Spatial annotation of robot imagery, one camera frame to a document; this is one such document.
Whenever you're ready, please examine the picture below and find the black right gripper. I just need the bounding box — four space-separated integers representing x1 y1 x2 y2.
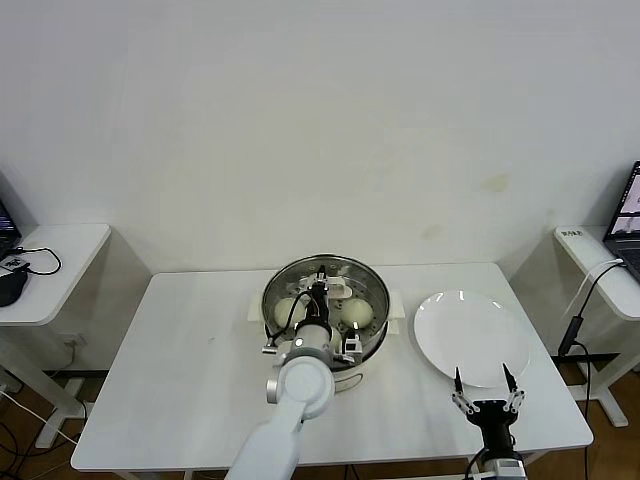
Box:
451 363 527 441

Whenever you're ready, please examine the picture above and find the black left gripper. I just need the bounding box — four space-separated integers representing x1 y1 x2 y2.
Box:
305 267 331 327

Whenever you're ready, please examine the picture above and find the glass lid with cream handle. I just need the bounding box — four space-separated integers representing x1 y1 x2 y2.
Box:
262 253 392 354

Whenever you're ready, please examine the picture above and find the stainless steel steamer basket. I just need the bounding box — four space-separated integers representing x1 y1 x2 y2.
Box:
248 253 405 354

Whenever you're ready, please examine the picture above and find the white round plate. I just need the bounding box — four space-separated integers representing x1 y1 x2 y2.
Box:
412 290 531 389

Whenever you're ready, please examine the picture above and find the cream electric cooker pot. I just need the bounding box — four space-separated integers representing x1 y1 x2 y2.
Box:
247 314 402 396

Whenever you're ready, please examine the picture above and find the dark open laptop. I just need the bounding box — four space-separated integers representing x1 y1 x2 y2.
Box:
602 160 640 281

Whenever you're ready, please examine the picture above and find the black computer mouse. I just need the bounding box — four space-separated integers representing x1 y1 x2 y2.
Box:
0 269 29 309

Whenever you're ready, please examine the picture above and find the laptop with pink screen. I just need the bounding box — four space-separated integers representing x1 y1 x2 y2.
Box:
0 172 24 261

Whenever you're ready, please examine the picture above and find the black cable with adapter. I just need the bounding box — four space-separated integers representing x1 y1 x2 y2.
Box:
556 260 626 416

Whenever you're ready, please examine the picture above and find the flat white cable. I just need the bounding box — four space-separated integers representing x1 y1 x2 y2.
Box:
562 257 624 319

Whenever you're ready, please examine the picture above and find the thin black looped cable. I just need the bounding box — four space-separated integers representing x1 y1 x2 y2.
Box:
9 244 62 277

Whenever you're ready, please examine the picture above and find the white floor cable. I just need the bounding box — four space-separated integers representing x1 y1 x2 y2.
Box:
0 389 81 446

